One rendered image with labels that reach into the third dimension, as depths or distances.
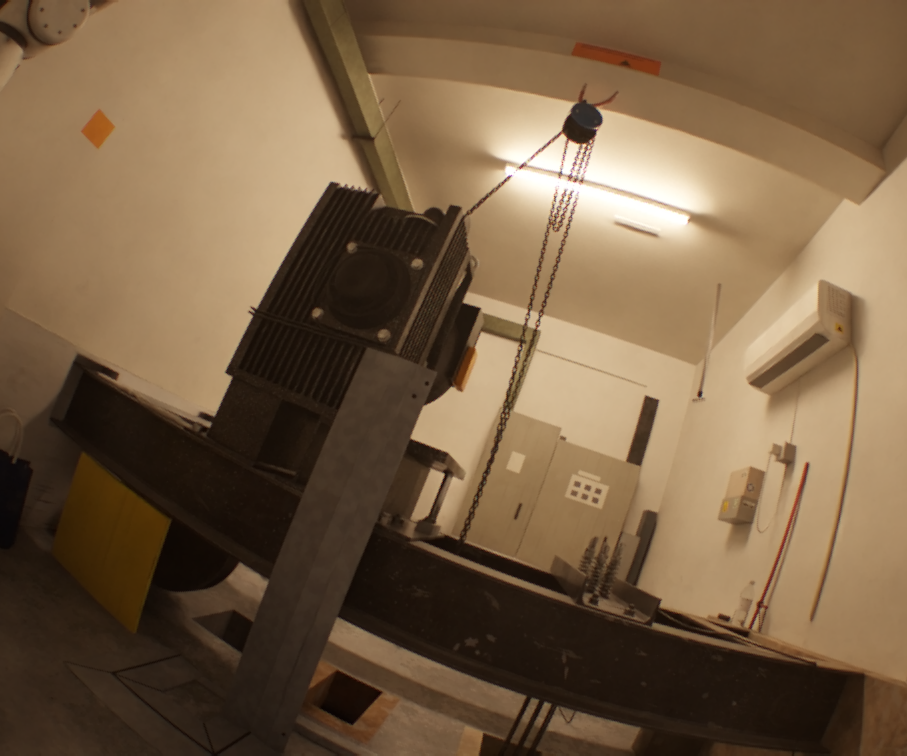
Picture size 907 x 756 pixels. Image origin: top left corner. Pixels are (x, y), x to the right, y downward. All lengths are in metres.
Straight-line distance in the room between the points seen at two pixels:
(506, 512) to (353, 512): 3.21
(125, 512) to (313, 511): 0.70
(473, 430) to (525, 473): 0.70
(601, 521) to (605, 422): 0.98
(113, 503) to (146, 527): 0.17
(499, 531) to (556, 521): 0.51
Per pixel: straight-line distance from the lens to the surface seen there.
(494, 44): 2.45
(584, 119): 2.13
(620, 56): 2.42
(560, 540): 4.27
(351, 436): 1.13
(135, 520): 1.57
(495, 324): 4.81
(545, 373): 4.73
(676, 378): 4.97
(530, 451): 4.30
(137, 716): 1.27
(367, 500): 1.11
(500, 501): 4.26
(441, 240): 1.43
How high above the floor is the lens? 0.79
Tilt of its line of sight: 14 degrees up
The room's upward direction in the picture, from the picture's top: 22 degrees clockwise
